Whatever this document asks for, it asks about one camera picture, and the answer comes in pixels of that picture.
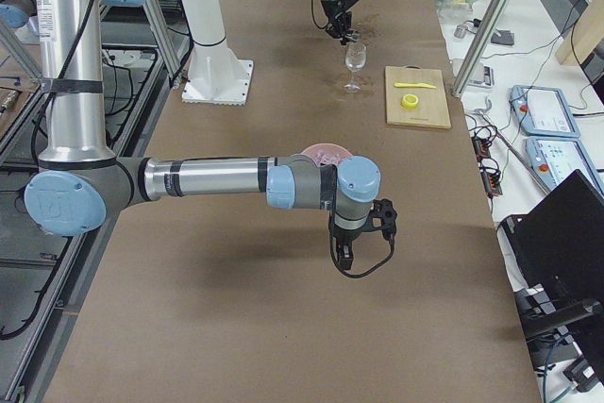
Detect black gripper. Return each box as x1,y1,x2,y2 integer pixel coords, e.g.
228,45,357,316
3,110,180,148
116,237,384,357
329,213,378,271
321,0,359,44

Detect clear wine glass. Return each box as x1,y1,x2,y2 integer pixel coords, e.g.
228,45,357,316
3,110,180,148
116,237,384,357
344,42,367,93

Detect clear ice cubes pile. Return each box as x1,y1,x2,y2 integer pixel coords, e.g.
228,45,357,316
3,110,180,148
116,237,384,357
314,148,351,165

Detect yellow plastic knife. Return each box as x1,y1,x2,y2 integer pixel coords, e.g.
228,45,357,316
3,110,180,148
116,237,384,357
393,82,437,90

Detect pink bowl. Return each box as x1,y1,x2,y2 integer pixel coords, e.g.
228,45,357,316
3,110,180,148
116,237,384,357
301,143,353,166

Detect yellow lemon slice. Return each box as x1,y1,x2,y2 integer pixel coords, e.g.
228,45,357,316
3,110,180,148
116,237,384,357
400,93,419,109

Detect bamboo cutting board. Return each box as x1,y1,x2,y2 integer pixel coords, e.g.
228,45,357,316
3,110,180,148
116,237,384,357
385,66,451,129

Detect glass oil dispenser bottle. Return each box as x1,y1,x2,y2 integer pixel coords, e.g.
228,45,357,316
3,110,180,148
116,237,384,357
454,23,474,40

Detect silver digital scale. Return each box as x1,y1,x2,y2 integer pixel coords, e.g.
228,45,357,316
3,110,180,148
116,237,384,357
451,59,495,91

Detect black monitor stand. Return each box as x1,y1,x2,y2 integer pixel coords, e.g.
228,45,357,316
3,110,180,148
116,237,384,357
500,170,603,378

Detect upper teach pendant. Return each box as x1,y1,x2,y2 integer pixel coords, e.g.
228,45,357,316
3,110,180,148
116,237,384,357
510,85,580,139

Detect teach pendant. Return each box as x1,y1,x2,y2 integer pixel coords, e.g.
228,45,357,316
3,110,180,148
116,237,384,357
510,85,580,139
525,136,603,193

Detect lower teach pendant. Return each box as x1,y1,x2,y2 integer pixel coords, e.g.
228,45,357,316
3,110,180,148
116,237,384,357
525,136,603,193

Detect wooden board upright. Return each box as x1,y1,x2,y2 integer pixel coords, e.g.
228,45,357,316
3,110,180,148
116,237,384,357
556,0,604,65

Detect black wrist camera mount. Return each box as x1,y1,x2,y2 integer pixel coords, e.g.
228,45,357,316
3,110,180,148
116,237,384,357
364,198,397,243

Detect white central robot pedestal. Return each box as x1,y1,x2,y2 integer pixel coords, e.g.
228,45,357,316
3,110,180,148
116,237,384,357
181,0,254,106

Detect aluminium frame post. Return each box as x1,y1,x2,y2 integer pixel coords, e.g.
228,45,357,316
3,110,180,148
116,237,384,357
452,0,510,98

